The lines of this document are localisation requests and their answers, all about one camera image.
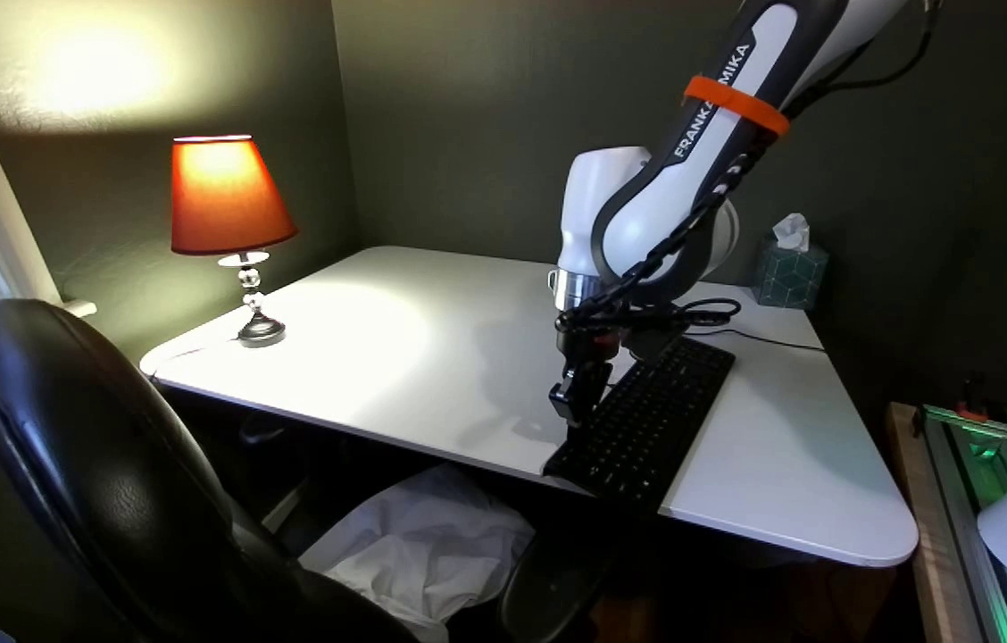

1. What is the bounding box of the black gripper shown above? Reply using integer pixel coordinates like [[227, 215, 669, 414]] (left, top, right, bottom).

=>
[[546, 298, 652, 433]]

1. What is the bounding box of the black computer keyboard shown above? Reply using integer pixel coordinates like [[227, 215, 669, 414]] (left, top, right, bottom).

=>
[[538, 336, 739, 513]]

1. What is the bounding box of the black computer mouse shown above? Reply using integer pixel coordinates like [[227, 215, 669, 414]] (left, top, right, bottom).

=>
[[496, 532, 619, 643]]

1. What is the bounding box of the teal tissue box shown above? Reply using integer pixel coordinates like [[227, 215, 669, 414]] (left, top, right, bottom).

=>
[[751, 211, 830, 315]]

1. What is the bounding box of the orange shade table lamp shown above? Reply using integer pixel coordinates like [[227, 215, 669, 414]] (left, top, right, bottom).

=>
[[165, 129, 298, 349]]

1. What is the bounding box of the black leather office chair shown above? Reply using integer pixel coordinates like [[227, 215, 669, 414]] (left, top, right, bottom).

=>
[[0, 296, 417, 643]]

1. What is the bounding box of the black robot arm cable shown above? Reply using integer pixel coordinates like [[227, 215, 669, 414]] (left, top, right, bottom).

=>
[[570, 0, 942, 338]]

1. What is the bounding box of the black keyboard cable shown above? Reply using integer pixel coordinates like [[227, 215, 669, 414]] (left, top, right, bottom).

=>
[[726, 324, 823, 357]]

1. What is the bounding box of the orange strap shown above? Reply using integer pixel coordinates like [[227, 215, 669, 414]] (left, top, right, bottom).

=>
[[680, 71, 795, 142]]

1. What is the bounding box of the wooden frame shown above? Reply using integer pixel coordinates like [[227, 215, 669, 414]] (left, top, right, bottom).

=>
[[880, 395, 985, 643]]

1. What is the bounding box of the green-lit metal rail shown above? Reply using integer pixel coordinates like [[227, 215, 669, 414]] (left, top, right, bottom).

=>
[[918, 400, 1007, 643]]

